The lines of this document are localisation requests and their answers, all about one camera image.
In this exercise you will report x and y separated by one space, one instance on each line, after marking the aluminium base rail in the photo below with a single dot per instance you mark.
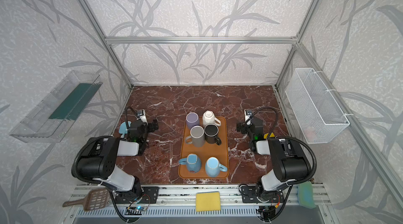
180 201

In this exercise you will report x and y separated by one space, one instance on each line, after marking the light blue mug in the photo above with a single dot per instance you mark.
213 167

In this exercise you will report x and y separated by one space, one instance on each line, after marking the brown slotted spatula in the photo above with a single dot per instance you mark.
95 199

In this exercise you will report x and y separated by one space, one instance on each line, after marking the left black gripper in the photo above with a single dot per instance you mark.
148 126

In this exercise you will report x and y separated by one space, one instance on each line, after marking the white wire basket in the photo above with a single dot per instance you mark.
319 116

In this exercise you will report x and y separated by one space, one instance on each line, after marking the green mat in shelf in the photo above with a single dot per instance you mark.
76 101

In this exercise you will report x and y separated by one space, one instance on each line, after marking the lavender mug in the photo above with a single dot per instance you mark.
192 120

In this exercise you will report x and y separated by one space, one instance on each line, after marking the green sponge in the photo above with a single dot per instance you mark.
305 195

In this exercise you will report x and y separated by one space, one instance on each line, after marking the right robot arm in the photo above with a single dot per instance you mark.
293 162

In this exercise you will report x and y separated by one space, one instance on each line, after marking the clear acrylic wall shelf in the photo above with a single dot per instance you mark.
36 127

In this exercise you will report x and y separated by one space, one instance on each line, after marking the yellow handled tool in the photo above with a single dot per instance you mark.
271 135

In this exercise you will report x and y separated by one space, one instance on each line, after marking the blue speckled mug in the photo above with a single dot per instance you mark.
192 162

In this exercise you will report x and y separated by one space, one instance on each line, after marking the white ceramic mug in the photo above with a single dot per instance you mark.
209 118

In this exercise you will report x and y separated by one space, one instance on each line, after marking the orange rubber tray mat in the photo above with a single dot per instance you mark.
204 153

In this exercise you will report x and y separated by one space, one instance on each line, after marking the yellow sponge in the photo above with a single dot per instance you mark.
208 201

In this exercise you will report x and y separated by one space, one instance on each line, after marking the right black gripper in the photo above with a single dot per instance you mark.
244 126

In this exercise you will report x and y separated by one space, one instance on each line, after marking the small green circuit board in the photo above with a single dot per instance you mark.
136 209

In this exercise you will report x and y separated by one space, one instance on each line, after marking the grey mug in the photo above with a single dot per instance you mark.
197 136

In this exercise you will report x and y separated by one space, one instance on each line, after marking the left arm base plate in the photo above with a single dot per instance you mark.
148 195

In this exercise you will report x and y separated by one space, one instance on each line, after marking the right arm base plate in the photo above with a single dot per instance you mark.
254 194

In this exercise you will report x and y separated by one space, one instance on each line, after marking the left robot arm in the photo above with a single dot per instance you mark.
95 163

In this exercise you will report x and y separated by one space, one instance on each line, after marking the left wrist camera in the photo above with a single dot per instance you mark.
141 115

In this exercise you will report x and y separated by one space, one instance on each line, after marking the black mug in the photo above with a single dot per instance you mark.
211 134

